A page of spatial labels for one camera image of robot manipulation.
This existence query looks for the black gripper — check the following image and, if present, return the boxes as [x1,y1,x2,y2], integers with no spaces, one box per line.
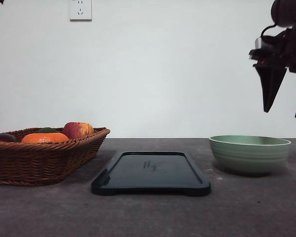
[249,25,296,117]

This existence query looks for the light green bowl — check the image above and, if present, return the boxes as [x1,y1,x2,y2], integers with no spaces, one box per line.
[209,135,291,177]

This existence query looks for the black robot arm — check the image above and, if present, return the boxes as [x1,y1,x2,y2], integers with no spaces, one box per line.
[249,0,296,117]

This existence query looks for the brown wicker basket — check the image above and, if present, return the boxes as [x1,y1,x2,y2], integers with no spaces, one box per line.
[0,125,111,186]

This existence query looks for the dark rectangular tray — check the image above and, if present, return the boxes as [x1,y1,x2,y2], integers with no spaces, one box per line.
[91,151,211,196]

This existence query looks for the red apple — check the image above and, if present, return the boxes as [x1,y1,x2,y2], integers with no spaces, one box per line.
[63,122,94,139]

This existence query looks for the dark green fruit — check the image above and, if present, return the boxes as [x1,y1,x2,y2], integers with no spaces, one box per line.
[37,127,57,133]

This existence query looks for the orange tangerine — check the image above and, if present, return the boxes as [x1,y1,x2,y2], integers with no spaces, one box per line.
[21,133,69,143]

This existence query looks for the dark purple fruit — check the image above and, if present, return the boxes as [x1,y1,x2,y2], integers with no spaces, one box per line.
[0,133,15,142]

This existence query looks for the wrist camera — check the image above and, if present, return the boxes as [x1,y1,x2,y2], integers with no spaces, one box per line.
[254,36,274,49]

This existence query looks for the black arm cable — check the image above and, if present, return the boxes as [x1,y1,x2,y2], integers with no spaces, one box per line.
[260,23,277,36]

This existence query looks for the white wall socket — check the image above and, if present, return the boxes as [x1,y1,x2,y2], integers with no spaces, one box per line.
[69,0,92,24]

